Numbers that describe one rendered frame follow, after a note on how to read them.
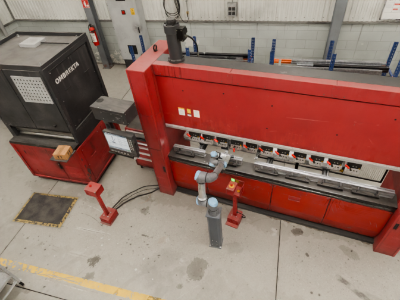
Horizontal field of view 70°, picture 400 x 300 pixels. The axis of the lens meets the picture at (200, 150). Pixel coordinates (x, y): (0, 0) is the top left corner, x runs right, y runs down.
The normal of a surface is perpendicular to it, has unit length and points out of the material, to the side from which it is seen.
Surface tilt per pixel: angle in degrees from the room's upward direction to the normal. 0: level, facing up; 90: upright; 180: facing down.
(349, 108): 90
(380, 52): 90
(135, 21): 90
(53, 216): 0
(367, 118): 90
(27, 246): 0
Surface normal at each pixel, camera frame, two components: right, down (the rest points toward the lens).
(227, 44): -0.25, 0.69
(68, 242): -0.08, -0.72
